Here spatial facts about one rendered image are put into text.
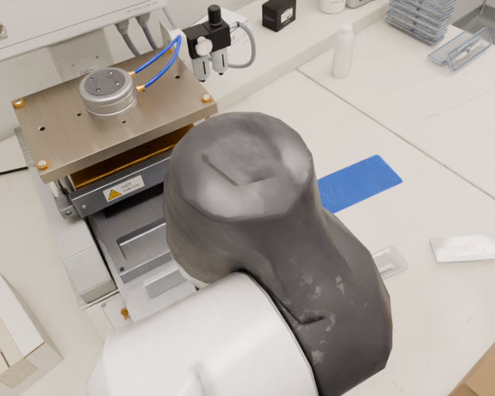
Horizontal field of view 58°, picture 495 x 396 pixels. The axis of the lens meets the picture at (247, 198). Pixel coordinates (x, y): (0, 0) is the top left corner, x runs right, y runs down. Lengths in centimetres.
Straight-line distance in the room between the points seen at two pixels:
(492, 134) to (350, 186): 39
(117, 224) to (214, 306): 48
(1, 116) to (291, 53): 78
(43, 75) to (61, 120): 58
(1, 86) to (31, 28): 51
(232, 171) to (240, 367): 10
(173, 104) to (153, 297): 29
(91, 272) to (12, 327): 22
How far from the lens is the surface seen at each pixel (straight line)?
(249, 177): 23
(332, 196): 103
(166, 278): 64
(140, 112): 70
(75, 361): 92
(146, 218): 71
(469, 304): 96
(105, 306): 75
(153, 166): 70
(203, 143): 24
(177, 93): 72
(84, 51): 87
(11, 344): 87
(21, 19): 79
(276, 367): 24
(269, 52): 134
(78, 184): 70
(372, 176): 108
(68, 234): 73
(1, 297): 92
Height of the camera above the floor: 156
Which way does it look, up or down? 52 degrees down
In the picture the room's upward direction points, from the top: 4 degrees counter-clockwise
